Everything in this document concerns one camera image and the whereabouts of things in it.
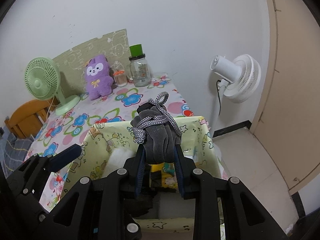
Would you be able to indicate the glass jar with green lid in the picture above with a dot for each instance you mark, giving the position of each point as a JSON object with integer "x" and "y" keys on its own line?
{"x": 139, "y": 66}

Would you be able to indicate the beige door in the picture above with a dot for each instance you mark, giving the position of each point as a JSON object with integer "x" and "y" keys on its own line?
{"x": 287, "y": 119}

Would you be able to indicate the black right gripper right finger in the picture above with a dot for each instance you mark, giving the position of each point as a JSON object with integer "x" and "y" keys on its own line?
{"x": 244, "y": 216}

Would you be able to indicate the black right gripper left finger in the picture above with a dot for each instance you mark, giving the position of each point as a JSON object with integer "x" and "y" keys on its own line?
{"x": 100, "y": 209}

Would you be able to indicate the white soft object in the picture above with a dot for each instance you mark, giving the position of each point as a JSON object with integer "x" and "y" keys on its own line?
{"x": 117, "y": 160}

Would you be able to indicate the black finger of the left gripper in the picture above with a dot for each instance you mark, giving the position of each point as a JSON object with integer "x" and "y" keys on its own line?
{"x": 24, "y": 187}

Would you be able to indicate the grey drawstring pouch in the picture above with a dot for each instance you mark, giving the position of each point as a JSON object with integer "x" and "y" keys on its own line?
{"x": 156, "y": 130}

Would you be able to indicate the green desk fan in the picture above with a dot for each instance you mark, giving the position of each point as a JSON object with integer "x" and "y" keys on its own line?
{"x": 43, "y": 80}

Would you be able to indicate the wooden chair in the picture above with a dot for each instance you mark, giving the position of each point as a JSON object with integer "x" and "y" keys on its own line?
{"x": 29, "y": 118}

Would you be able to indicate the purple plush toy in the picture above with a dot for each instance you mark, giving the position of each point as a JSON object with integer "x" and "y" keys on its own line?
{"x": 97, "y": 76}

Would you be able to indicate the grey striped pillow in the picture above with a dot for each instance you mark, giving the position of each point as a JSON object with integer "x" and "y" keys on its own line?
{"x": 13, "y": 152}

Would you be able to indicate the floral tablecloth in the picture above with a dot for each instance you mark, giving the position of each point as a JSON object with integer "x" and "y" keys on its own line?
{"x": 60, "y": 132}

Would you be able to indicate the beige cartoon wall board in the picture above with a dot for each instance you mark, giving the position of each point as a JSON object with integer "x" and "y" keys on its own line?
{"x": 72, "y": 63}

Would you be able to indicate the toothpick holder orange lid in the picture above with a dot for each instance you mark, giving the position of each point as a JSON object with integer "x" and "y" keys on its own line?
{"x": 120, "y": 78}

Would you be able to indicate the yellow cartoon fabric storage box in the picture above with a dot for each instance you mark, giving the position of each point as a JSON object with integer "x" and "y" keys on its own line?
{"x": 172, "y": 216}

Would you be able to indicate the white standing fan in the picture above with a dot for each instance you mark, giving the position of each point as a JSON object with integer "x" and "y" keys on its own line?
{"x": 239, "y": 79}

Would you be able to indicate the yellow item in box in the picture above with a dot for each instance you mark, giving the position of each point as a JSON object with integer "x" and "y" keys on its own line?
{"x": 163, "y": 175}

